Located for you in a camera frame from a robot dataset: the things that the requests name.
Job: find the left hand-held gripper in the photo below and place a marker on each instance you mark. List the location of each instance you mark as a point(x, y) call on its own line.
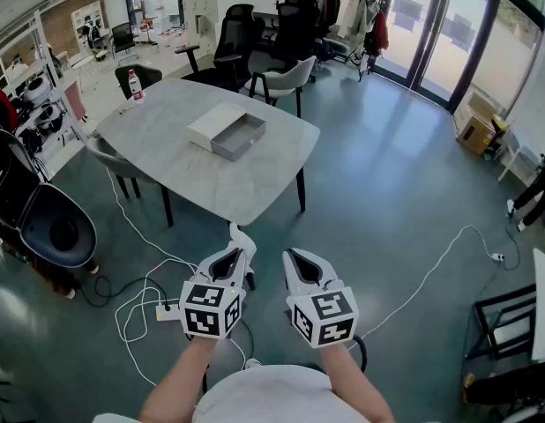
point(202, 311)

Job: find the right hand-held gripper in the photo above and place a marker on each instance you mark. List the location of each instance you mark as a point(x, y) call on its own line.
point(325, 320)

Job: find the white grey box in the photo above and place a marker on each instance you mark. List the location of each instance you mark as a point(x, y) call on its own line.
point(217, 123)

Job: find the person's right forearm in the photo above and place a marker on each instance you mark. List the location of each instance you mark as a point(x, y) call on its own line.
point(352, 381)

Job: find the person's left forearm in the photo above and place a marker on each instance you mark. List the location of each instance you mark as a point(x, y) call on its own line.
point(180, 381)

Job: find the brown cardboard box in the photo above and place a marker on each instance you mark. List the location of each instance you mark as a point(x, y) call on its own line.
point(475, 128)

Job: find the white power strip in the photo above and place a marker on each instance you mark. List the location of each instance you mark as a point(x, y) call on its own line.
point(169, 313)
point(497, 257)

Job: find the person's white shoe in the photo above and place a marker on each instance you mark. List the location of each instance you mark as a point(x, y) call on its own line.
point(252, 363)

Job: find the person's white shirt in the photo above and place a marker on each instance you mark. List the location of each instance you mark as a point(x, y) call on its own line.
point(272, 395)

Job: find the yellow pen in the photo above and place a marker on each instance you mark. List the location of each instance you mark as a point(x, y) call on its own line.
point(127, 111)

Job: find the light grey shell chair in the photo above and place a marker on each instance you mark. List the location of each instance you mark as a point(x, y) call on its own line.
point(283, 79)

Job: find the clear water bottle red label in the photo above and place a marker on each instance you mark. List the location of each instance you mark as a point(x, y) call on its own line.
point(136, 87)

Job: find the black low-back chair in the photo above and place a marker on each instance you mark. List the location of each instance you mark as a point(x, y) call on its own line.
point(142, 77)

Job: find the black mesh office chair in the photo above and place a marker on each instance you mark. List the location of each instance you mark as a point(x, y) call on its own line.
point(235, 42)
point(294, 29)

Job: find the white metal shelf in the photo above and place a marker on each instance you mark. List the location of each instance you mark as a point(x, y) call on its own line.
point(39, 99)

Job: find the black visitor chair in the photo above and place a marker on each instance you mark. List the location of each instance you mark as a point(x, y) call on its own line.
point(122, 38)

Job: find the clothes rack with garments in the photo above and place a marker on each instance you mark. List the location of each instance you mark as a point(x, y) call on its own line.
point(356, 20)

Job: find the white display cabinet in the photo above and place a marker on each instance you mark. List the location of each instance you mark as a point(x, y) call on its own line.
point(89, 20)

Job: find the black metal frame stand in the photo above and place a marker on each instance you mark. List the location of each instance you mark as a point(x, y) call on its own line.
point(502, 324)

